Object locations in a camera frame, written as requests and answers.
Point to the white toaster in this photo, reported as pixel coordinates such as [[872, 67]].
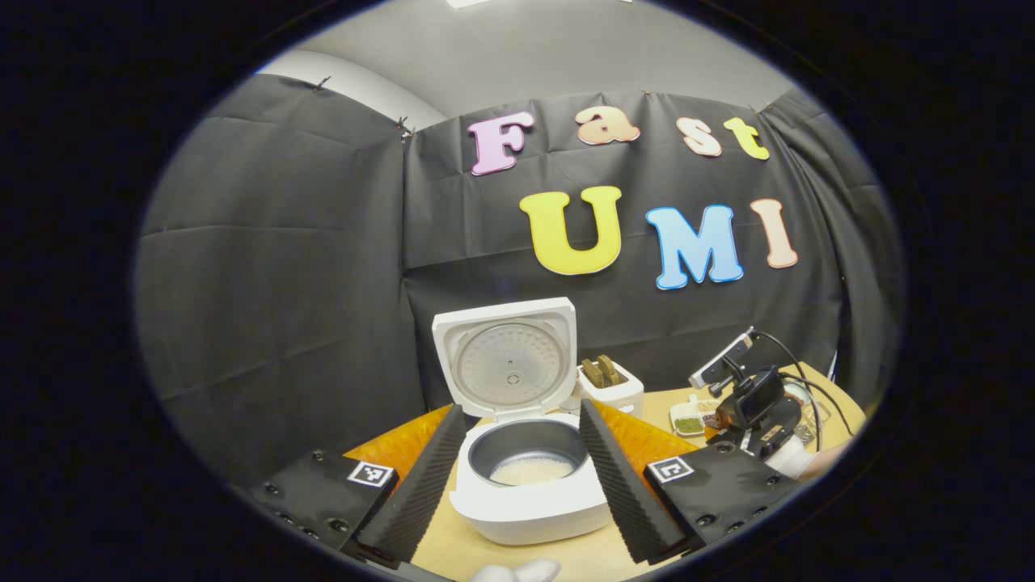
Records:
[[618, 396]]

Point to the uncooked white rice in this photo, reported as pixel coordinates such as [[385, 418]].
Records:
[[530, 470]]

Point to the brown bread slice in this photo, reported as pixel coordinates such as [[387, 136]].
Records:
[[609, 369], [593, 372]]

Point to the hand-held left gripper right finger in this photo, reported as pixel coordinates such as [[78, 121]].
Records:
[[623, 493]]

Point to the black backdrop cloth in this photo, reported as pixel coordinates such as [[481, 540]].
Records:
[[283, 283]]

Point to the white divided grain dish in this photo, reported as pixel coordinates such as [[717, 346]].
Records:
[[689, 424]]

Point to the white rice cooker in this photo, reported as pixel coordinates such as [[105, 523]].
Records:
[[525, 517]]

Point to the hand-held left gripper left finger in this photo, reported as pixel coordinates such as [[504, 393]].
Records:
[[420, 493]]

